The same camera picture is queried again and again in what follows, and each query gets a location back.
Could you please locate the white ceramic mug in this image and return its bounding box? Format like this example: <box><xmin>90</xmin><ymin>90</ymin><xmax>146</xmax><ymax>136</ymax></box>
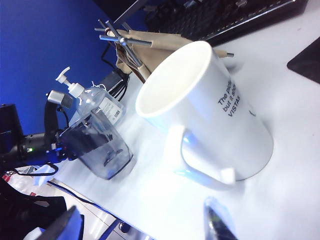
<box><xmin>135</xmin><ymin>39</ymin><xmax>275</xmax><ymax>192</ymax></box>

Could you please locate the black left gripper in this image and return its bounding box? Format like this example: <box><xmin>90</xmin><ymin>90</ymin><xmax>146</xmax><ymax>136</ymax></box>
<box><xmin>43</xmin><ymin>101</ymin><xmax>69</xmax><ymax>156</ymax></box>

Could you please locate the black keyboard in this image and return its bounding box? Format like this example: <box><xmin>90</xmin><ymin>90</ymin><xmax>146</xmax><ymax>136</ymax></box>
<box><xmin>144</xmin><ymin>0</ymin><xmax>308</xmax><ymax>47</ymax></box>

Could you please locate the transparent plastic cup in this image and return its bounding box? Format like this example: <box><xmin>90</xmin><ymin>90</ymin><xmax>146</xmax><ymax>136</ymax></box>
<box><xmin>58</xmin><ymin>108</ymin><xmax>135</xmax><ymax>181</ymax></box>

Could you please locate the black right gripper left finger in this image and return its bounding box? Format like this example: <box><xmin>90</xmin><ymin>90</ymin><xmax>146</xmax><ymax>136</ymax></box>
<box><xmin>23</xmin><ymin>205</ymin><xmax>85</xmax><ymax>240</ymax></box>

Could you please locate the blue office partition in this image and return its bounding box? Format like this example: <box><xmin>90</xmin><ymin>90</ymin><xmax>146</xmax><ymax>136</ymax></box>
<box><xmin>0</xmin><ymin>0</ymin><xmax>121</xmax><ymax>166</ymax></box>

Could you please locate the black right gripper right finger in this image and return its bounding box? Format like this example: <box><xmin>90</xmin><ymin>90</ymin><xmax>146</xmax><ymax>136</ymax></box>
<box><xmin>203</xmin><ymin>196</ymin><xmax>240</xmax><ymax>240</ymax></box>

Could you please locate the black cable bundle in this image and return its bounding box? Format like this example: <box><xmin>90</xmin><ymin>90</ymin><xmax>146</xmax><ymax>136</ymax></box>
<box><xmin>106</xmin><ymin>71</ymin><xmax>131</xmax><ymax>102</ymax></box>

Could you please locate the white plastic bag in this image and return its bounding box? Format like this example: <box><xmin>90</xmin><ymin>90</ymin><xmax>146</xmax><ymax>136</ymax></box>
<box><xmin>4</xmin><ymin>163</ymin><xmax>60</xmax><ymax>196</ymax></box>

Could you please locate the clear pump sanitizer bottle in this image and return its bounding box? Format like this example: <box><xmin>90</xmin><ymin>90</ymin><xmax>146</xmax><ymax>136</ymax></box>
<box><xmin>55</xmin><ymin>66</ymin><xmax>125</xmax><ymax>126</ymax></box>

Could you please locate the beige canvas desk calendar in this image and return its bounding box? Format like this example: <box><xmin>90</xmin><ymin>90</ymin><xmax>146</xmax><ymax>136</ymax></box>
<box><xmin>94</xmin><ymin>19</ymin><xmax>236</xmax><ymax>85</ymax></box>

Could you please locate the black fabric bag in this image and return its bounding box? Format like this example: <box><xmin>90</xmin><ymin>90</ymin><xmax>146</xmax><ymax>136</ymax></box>
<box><xmin>0</xmin><ymin>174</ymin><xmax>68</xmax><ymax>240</ymax></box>

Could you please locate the black mouse pad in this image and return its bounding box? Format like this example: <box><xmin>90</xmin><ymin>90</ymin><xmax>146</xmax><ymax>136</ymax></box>
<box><xmin>286</xmin><ymin>37</ymin><xmax>320</xmax><ymax>85</ymax></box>

